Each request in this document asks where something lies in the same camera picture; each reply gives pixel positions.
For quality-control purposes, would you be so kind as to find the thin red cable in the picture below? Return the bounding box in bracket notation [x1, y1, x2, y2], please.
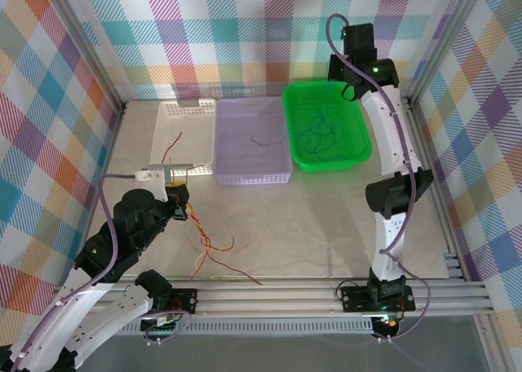
[162, 131, 184, 167]
[185, 208, 237, 254]

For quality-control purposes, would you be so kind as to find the thin yellow cable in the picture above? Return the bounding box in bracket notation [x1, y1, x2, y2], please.
[194, 215, 221, 281]

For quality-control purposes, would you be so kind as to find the thin orange cable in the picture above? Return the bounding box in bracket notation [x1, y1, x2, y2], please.
[183, 220, 256, 255]

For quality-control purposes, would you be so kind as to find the bundle of coloured wires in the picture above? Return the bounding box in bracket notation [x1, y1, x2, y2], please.
[190, 224, 264, 286]

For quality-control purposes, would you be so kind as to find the thin blue cable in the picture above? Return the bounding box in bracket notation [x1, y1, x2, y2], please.
[294, 105, 340, 162]
[250, 131, 287, 148]

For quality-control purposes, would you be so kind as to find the white perforated plastic basket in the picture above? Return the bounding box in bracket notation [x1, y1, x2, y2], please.
[149, 97, 217, 176]

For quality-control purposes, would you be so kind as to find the purple perforated plastic basket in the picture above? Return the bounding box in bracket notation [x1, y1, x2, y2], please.
[214, 96, 294, 186]

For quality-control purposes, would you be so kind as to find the green mesh plastic basket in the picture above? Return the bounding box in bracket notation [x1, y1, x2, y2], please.
[282, 80, 373, 173]

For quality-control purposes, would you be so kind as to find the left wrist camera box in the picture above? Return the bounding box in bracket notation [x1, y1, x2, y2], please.
[132, 163, 175, 204]

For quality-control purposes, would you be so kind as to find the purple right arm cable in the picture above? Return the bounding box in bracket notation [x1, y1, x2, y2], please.
[327, 14, 432, 343]

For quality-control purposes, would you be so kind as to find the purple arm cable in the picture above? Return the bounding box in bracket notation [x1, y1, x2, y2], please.
[327, 14, 432, 343]
[7, 172, 192, 347]

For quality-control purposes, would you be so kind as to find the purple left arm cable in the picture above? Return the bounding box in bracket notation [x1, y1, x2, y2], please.
[7, 172, 192, 347]

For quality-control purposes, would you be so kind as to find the aluminium side rail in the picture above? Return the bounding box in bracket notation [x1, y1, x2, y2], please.
[405, 97, 468, 283]
[69, 101, 128, 287]

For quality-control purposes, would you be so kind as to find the aluminium frame post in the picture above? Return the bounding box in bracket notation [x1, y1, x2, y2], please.
[40, 0, 128, 113]
[407, 0, 489, 106]

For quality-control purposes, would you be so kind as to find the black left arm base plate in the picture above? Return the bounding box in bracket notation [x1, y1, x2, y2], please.
[124, 288, 199, 315]

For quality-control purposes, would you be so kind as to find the aluminium mounting rail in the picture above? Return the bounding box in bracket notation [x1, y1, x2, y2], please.
[43, 276, 497, 321]

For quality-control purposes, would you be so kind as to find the grey slotted cable duct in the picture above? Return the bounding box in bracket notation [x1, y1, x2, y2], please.
[64, 321, 375, 336]

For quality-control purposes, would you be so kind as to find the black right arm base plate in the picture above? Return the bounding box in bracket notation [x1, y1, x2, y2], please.
[340, 285, 417, 312]

